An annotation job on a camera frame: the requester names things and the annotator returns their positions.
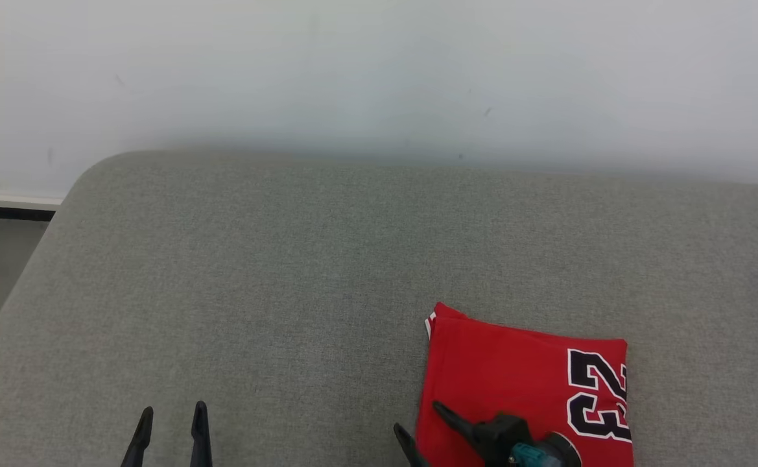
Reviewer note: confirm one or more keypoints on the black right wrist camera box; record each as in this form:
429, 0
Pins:
498, 438

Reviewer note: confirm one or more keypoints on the black white wall baseboard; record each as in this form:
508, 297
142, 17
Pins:
2, 207

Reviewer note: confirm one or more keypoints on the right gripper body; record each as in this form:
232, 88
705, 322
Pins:
570, 451

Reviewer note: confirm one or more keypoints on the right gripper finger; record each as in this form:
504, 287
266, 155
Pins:
412, 454
460, 427

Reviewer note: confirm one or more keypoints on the red basketball jersey number 23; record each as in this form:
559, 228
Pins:
502, 370

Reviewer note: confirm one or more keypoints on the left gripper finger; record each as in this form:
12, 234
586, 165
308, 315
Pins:
201, 447
139, 447

